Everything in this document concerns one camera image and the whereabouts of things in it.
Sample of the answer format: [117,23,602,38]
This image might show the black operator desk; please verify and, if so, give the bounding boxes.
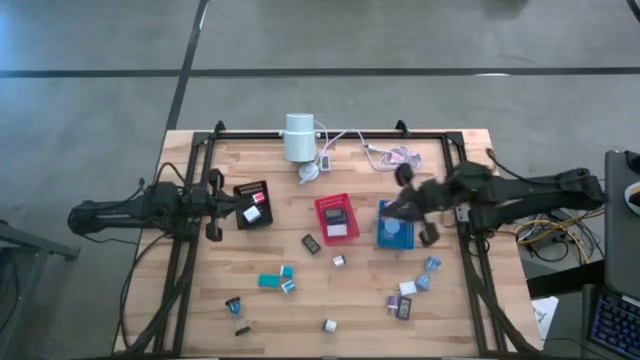
[579,149,640,360]

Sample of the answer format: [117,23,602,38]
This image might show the black hourglass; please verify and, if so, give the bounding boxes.
[224,296,253,337]

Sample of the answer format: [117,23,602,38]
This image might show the white orange desk object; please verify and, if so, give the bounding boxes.
[624,180,640,217]

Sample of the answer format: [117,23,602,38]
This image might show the black plastic basket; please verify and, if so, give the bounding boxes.
[233,179,274,230]

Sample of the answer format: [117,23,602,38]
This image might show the tangled floor cables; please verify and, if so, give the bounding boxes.
[514,214,606,264]

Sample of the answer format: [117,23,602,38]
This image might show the black aluminium rig frame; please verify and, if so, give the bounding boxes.
[149,119,531,360]

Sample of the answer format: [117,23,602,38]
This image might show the white round cable puck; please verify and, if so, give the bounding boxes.
[298,162,321,186]

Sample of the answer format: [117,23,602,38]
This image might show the blue plastic basket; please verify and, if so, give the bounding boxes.
[375,199,416,251]

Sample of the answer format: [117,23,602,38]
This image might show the thin white lamp cable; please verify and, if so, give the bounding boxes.
[299,119,374,187]

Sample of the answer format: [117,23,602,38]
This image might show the purple and white device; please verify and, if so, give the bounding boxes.
[395,296,414,321]

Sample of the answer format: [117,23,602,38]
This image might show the backlit computer keyboard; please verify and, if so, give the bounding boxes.
[589,292,640,359]

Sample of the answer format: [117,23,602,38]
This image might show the coiled white cable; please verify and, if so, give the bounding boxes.
[363,143,425,175]

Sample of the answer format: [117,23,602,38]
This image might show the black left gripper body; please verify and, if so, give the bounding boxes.
[192,168,236,243]

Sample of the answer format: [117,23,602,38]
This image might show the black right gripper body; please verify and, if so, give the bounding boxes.
[396,163,454,247]

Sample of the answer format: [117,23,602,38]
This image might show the red plastic basket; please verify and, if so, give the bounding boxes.
[313,192,361,247]

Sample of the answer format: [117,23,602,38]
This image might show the white cylindrical lamp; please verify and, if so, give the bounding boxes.
[283,112,319,164]

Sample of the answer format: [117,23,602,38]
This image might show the white paper sheet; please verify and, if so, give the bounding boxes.
[530,295,560,341]

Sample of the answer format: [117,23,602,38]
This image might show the grey side table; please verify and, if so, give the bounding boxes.
[0,219,81,360]

